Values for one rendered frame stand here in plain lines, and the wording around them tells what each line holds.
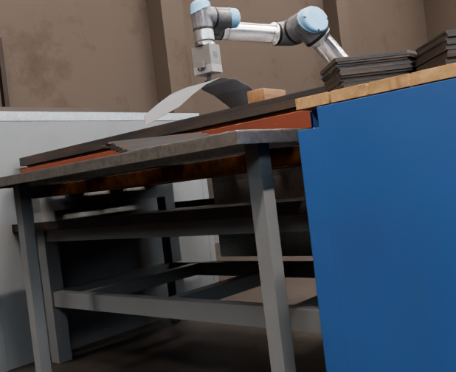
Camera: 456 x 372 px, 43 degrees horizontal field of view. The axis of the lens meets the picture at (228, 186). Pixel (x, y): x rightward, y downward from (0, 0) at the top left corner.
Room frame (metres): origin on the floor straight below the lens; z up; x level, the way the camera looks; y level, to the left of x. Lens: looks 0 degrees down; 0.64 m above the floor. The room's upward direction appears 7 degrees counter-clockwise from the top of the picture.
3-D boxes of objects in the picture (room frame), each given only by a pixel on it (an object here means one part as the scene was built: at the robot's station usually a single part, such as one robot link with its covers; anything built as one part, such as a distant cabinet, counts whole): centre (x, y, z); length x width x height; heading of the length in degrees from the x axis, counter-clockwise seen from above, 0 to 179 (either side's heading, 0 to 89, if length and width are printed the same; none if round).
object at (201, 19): (2.18, 0.02, 1.27); 0.09 x 0.08 x 0.11; 121
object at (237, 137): (1.70, 0.32, 0.74); 1.20 x 0.26 x 0.03; 48
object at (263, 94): (1.73, -0.15, 0.87); 0.12 x 0.06 x 0.05; 143
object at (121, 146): (1.60, 0.21, 0.77); 0.45 x 0.20 x 0.04; 48
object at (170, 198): (2.90, 0.31, 0.34); 0.06 x 0.06 x 0.68; 48
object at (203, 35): (2.18, 0.02, 1.19); 0.08 x 0.08 x 0.05
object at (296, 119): (1.94, 0.24, 0.79); 1.56 x 0.09 x 0.06; 48
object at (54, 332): (2.41, 0.76, 0.34); 0.06 x 0.06 x 0.68; 48
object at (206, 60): (2.17, 0.03, 1.11); 0.10 x 0.09 x 0.16; 144
